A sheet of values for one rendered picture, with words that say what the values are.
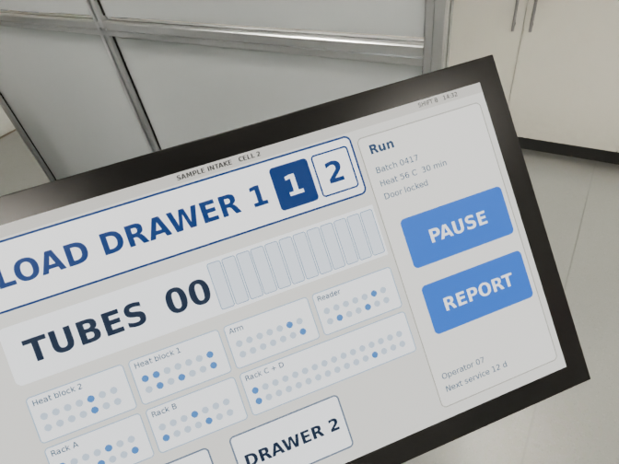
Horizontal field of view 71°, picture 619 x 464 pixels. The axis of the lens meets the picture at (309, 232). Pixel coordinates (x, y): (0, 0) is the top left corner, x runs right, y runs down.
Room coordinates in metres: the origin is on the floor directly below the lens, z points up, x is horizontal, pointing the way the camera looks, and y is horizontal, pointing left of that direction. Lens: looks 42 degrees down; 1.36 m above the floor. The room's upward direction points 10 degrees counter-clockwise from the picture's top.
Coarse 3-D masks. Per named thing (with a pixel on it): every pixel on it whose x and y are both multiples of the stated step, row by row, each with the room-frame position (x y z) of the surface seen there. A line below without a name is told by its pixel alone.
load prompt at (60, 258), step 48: (336, 144) 0.31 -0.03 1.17; (192, 192) 0.28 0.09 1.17; (240, 192) 0.29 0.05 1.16; (288, 192) 0.29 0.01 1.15; (336, 192) 0.29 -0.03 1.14; (0, 240) 0.26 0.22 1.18; (48, 240) 0.26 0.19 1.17; (96, 240) 0.26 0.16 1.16; (144, 240) 0.26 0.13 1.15; (192, 240) 0.26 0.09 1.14; (0, 288) 0.24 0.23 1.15; (48, 288) 0.24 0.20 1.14
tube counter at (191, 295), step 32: (320, 224) 0.27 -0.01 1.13; (352, 224) 0.27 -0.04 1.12; (224, 256) 0.25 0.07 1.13; (256, 256) 0.25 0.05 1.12; (288, 256) 0.25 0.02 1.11; (320, 256) 0.25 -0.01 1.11; (352, 256) 0.25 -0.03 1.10; (160, 288) 0.23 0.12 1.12; (192, 288) 0.23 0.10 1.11; (224, 288) 0.23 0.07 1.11; (256, 288) 0.23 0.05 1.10; (288, 288) 0.23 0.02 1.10; (192, 320) 0.22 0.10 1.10
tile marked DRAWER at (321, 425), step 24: (312, 408) 0.17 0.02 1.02; (336, 408) 0.17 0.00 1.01; (240, 432) 0.16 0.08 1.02; (264, 432) 0.16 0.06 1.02; (288, 432) 0.16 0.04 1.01; (312, 432) 0.16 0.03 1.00; (336, 432) 0.16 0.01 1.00; (240, 456) 0.15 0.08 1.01; (264, 456) 0.15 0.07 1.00; (288, 456) 0.14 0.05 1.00; (312, 456) 0.14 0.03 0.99
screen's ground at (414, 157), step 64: (384, 128) 0.32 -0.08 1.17; (448, 128) 0.33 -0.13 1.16; (128, 192) 0.28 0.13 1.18; (384, 192) 0.29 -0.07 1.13; (448, 192) 0.29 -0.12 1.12; (512, 192) 0.29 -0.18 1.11; (192, 256) 0.25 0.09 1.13; (384, 256) 0.25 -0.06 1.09; (0, 320) 0.22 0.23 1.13; (64, 320) 0.22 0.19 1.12; (128, 320) 0.22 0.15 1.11; (512, 320) 0.21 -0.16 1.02; (0, 384) 0.19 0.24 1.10; (384, 384) 0.18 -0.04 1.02; (448, 384) 0.18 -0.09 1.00; (512, 384) 0.18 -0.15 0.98; (0, 448) 0.16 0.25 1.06; (192, 448) 0.15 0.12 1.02
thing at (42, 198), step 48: (384, 96) 0.34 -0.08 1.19; (432, 96) 0.34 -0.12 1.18; (192, 144) 0.31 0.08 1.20; (240, 144) 0.31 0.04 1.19; (48, 192) 0.28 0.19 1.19; (96, 192) 0.28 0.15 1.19; (528, 192) 0.29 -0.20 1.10; (528, 240) 0.26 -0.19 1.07; (576, 336) 0.20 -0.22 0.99; (528, 384) 0.18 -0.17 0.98; (576, 384) 0.18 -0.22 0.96; (432, 432) 0.15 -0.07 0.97
